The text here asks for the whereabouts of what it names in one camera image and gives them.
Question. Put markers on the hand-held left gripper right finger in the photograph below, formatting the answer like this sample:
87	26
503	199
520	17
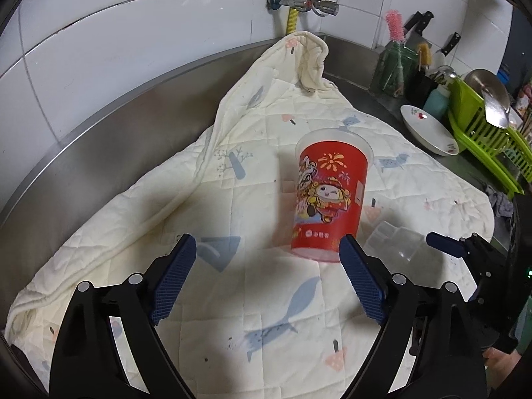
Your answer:
361	278

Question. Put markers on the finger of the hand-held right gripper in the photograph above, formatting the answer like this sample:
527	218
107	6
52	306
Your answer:
444	244

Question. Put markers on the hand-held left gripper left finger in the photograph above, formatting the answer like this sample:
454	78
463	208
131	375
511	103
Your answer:
174	278

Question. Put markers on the clear plastic cup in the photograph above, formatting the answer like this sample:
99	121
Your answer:
392	237

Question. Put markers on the red printed cup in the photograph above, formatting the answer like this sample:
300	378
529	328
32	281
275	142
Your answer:
328	195

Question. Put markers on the grey rag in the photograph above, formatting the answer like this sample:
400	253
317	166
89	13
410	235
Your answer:
501	203

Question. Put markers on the cream quilted printed blanket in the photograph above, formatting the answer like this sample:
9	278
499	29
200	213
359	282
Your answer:
216	199

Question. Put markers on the green dish rack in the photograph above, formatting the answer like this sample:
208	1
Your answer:
482	141

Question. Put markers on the white plate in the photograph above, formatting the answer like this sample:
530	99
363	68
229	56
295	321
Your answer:
428	129

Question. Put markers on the teal bottle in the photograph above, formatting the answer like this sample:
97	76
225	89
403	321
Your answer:
436	102

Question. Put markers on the steel ladle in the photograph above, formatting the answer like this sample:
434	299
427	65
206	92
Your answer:
496	110

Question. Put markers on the black utensil holder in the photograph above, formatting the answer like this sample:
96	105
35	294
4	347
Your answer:
422	87

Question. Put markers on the row of condiment bottles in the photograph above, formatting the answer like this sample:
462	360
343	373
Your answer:
525	97

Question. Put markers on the steel bowl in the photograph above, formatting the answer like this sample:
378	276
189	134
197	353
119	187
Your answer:
482	82

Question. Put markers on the green utensil holder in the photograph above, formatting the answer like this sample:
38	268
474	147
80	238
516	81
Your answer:
392	70

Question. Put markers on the yellow brush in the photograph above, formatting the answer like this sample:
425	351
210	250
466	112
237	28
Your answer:
424	55

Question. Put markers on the pink bottle brush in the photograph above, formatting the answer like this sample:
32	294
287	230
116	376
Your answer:
395	25

